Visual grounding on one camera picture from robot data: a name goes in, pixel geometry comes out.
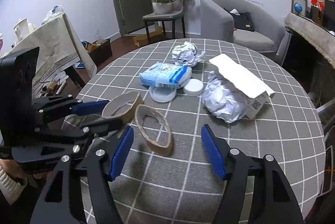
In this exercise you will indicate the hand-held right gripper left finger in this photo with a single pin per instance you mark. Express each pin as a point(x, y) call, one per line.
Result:
point(121, 153)

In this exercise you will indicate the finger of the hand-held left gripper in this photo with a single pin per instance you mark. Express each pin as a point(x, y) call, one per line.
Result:
point(104, 125)
point(89, 107)

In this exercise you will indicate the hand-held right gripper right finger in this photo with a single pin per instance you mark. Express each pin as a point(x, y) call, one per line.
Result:
point(212, 153)

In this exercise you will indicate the small white ball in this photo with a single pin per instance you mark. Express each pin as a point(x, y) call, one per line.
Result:
point(193, 87)

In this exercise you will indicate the small white paper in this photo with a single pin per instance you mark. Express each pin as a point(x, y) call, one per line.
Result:
point(184, 55)

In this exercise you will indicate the person's left forearm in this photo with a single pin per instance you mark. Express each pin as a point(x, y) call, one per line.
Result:
point(7, 184)

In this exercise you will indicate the large crumpled white paper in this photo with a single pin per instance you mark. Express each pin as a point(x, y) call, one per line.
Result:
point(222, 103)

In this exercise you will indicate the grey checked tablecloth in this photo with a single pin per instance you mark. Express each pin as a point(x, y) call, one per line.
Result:
point(170, 187)

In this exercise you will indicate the dark open box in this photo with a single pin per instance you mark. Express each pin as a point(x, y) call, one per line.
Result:
point(100, 54)

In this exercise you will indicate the translucent round plastic lid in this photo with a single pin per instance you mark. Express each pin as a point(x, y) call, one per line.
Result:
point(162, 95)

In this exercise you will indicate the beige patterned tablecloth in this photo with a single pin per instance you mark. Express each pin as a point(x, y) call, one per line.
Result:
point(52, 40)

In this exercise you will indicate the white kettle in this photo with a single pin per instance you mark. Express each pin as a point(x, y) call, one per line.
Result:
point(22, 29)

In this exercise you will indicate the blue tissue packet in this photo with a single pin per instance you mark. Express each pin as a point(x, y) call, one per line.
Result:
point(165, 73)

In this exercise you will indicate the white cardboard box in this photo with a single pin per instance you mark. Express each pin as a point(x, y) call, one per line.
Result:
point(240, 74)

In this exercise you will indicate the brown cardboard box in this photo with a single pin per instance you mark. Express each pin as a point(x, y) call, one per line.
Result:
point(142, 39)

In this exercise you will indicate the white plastic bag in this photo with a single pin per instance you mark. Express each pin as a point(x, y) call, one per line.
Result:
point(53, 13)

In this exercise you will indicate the grey dining chair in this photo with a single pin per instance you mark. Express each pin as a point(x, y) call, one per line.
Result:
point(160, 16)

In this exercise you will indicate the grey armchair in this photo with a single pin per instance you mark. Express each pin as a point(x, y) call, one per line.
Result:
point(217, 20)

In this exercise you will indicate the black bag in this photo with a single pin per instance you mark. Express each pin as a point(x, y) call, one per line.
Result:
point(243, 21)

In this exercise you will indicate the white tissue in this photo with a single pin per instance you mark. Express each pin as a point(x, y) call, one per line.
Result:
point(234, 12)

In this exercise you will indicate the grey fringed desk cloth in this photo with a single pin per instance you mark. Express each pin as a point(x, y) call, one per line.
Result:
point(311, 30)

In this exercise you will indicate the small blue globe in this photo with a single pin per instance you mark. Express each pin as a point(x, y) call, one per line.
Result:
point(297, 7)

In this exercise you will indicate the brown wooden box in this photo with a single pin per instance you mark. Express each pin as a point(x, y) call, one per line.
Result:
point(316, 16)

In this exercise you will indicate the black monitor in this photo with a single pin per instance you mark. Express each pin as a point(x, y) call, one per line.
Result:
point(330, 13)

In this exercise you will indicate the red flag ornament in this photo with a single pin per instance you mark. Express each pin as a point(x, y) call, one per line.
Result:
point(317, 2)

